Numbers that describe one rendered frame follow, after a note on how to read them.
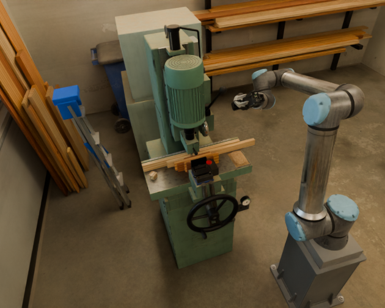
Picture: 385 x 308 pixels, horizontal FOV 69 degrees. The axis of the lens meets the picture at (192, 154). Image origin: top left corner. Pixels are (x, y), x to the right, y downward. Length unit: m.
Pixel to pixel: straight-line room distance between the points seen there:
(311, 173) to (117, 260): 1.65
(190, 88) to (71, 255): 1.76
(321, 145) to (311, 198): 0.28
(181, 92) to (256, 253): 1.47
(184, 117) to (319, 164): 0.63
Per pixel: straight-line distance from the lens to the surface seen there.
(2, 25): 2.88
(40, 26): 3.64
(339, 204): 1.55
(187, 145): 1.49
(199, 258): 2.22
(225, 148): 1.67
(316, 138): 1.21
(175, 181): 1.54
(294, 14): 3.57
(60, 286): 2.46
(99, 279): 2.36
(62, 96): 2.00
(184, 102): 1.31
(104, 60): 3.02
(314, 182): 1.31
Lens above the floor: 2.02
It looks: 42 degrees down
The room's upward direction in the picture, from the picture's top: 5 degrees counter-clockwise
